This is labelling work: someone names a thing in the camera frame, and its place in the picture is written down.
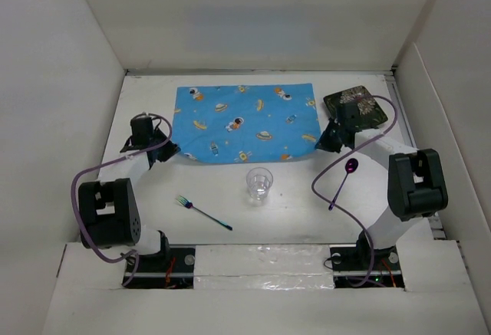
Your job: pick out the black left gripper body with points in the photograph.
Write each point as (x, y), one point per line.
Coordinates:
(163, 152)

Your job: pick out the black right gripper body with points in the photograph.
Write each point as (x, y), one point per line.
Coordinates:
(338, 128)

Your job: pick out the black floral square plate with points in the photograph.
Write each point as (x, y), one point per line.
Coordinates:
(368, 109)

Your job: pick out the blue space print cloth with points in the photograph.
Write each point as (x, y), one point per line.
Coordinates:
(263, 123)

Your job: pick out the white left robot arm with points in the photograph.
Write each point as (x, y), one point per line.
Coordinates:
(103, 199)

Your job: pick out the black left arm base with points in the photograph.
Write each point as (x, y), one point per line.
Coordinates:
(170, 269)

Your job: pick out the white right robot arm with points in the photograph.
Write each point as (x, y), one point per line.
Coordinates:
(416, 186)

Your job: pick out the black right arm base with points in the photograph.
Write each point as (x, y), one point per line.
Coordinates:
(356, 266)

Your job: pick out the iridescent metal fork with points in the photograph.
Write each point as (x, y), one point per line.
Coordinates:
(189, 205)

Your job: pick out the clear plastic cup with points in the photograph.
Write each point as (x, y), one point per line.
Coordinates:
(259, 181)

